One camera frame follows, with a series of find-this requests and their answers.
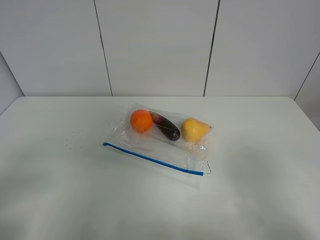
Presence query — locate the clear zip bag blue seal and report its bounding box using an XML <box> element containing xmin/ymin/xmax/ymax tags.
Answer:
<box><xmin>101</xmin><ymin>102</ymin><xmax>214</xmax><ymax>178</ymax></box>

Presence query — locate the dark purple eggplant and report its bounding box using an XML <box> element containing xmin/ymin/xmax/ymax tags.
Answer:
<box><xmin>149</xmin><ymin>111</ymin><xmax>181</xmax><ymax>142</ymax></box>

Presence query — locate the orange fruit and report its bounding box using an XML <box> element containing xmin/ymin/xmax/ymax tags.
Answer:
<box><xmin>130</xmin><ymin>109</ymin><xmax>153</xmax><ymax>134</ymax></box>

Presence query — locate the yellow pear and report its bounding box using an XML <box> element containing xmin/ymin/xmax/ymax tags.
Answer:
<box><xmin>181</xmin><ymin>117</ymin><xmax>212</xmax><ymax>142</ymax></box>

